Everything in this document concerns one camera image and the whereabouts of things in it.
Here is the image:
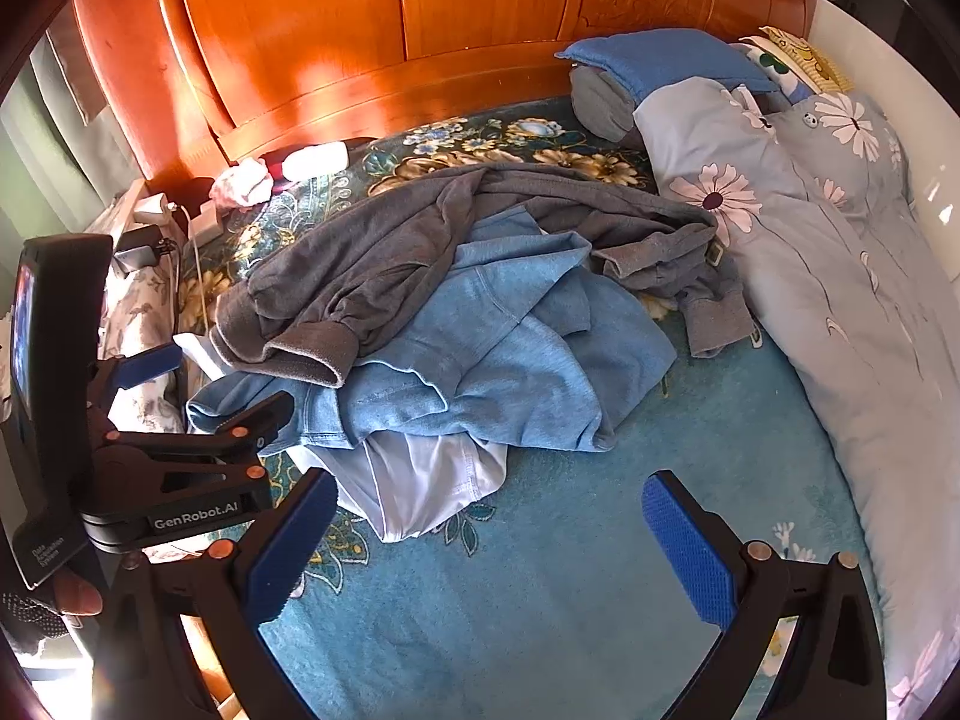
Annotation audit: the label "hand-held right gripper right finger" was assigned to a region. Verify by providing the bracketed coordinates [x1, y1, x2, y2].
[643, 471, 890, 720]

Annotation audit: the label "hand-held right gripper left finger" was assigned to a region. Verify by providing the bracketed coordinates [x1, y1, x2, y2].
[94, 469, 340, 720]

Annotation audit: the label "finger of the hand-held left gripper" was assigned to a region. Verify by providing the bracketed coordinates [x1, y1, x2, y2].
[88, 343, 183, 421]
[109, 390, 295, 494]

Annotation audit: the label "grey pants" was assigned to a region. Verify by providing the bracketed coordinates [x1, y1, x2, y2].
[208, 161, 755, 391]

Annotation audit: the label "blue sweatshirt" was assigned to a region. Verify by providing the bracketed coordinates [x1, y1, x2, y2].
[186, 210, 680, 458]

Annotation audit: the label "person's left hand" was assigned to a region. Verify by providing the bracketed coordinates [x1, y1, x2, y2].
[46, 568, 106, 620]

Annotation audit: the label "grey floral bed sheet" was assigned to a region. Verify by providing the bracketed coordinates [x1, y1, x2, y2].
[97, 259, 188, 436]

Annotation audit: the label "black charger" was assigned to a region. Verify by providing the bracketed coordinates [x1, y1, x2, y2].
[114, 225, 170, 275]

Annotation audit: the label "light wooden nightstand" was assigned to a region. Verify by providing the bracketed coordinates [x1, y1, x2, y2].
[82, 178, 155, 241]

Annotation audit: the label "teal floral blanket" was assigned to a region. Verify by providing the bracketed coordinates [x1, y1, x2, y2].
[169, 94, 886, 720]

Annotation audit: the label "white garment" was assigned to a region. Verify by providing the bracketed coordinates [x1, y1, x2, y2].
[330, 431, 511, 545]

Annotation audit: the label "grey green curtain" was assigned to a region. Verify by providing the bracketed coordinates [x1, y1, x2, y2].
[0, 11, 151, 256]

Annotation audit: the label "pink white crumpled cloth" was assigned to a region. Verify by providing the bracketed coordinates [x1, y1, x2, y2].
[210, 159, 275, 207]

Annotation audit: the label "white bottle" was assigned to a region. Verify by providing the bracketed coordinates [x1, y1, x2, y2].
[283, 141, 350, 179]

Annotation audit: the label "pale blue daisy duvet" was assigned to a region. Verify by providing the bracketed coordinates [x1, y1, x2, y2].
[634, 82, 960, 720]

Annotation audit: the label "wooden headboard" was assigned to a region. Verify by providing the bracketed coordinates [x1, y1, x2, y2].
[71, 0, 822, 200]

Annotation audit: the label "white wardrobe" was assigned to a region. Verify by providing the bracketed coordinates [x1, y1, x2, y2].
[806, 0, 960, 286]

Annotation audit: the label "grey pillow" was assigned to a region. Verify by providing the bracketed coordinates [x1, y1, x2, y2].
[568, 67, 638, 143]

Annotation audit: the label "blue pillow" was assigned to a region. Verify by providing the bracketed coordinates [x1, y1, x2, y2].
[555, 28, 781, 102]

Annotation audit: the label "yellow patterned pillow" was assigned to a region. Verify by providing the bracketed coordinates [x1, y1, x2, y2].
[739, 26, 852, 95]

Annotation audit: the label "white cable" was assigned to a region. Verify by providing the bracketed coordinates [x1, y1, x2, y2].
[176, 202, 218, 338]

